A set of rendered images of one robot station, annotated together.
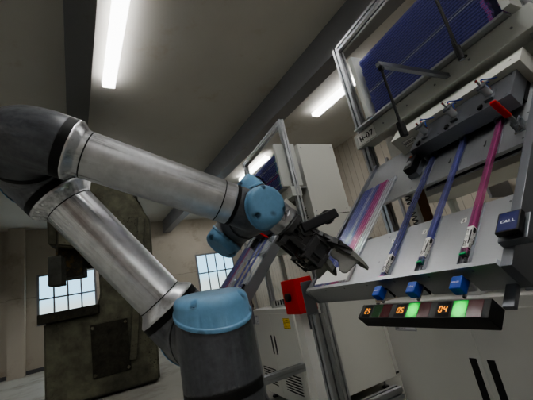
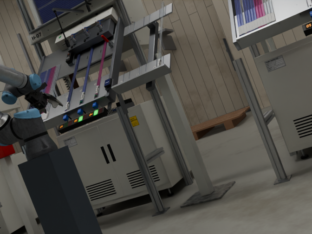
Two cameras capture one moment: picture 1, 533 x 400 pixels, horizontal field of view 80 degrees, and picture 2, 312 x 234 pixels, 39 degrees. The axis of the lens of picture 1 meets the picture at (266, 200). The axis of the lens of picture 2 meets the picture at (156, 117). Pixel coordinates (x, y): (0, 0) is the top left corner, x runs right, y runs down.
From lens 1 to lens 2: 1.77 m
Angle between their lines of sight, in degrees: 41
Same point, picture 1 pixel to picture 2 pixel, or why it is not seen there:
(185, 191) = (13, 76)
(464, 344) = (98, 142)
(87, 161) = not seen: outside the picture
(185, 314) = (25, 114)
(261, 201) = (35, 79)
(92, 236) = not seen: outside the picture
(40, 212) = not seen: outside the picture
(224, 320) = (37, 114)
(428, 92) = (74, 17)
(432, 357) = (85, 154)
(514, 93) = (109, 30)
